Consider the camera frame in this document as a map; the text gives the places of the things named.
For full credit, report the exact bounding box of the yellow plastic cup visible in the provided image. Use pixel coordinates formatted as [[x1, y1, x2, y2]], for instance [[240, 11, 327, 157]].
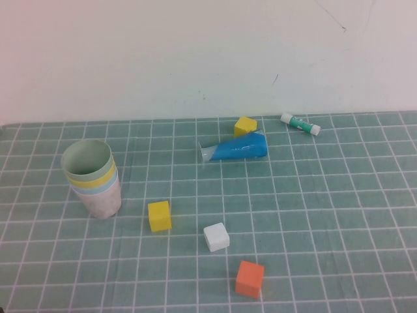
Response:
[[64, 156, 117, 191]]

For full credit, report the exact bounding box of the yellow wooden cube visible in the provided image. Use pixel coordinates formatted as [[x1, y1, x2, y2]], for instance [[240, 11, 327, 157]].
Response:
[[147, 200, 172, 233], [233, 116, 258, 138]]

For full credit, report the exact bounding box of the pink plastic cup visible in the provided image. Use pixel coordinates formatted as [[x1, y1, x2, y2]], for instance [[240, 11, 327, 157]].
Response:
[[72, 179, 122, 219]]

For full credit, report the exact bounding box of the green grid tablecloth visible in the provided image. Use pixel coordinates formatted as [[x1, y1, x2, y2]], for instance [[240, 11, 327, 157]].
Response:
[[0, 110, 417, 313]]

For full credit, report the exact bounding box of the white green glue stick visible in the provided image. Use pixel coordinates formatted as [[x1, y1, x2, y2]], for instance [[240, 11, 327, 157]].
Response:
[[280, 112, 321, 136]]

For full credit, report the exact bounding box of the tall blue paper cone cup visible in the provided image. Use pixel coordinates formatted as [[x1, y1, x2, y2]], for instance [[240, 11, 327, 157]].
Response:
[[198, 128, 268, 163]]

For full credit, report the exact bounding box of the orange cube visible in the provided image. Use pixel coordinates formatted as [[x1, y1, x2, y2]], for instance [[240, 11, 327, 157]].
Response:
[[235, 260, 265, 299]]

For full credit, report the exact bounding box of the light blue plastic cup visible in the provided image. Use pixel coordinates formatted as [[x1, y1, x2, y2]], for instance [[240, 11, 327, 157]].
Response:
[[68, 172, 119, 196]]

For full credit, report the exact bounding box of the green plastic cup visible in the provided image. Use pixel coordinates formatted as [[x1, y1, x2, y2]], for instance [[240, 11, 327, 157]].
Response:
[[61, 139, 113, 182]]

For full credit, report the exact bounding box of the white cube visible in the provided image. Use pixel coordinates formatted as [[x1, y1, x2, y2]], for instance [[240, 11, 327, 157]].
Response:
[[203, 222, 231, 253]]

